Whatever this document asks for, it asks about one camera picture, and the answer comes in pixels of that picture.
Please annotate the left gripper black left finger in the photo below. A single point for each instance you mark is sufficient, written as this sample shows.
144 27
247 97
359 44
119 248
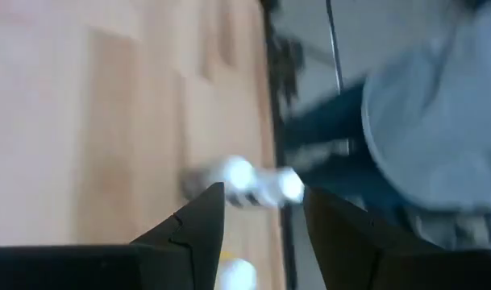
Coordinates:
196 241

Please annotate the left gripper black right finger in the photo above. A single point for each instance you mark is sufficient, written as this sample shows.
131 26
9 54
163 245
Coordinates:
342 241

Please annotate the small yellow paint bottle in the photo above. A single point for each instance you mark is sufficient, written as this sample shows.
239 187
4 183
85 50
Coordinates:
237 276

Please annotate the small white paint bottle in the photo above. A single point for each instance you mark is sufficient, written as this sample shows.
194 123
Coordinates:
289 185

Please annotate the small grey paint bottle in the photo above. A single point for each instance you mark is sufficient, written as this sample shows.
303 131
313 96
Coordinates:
239 177

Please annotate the person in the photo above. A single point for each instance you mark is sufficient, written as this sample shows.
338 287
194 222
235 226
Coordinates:
430 121

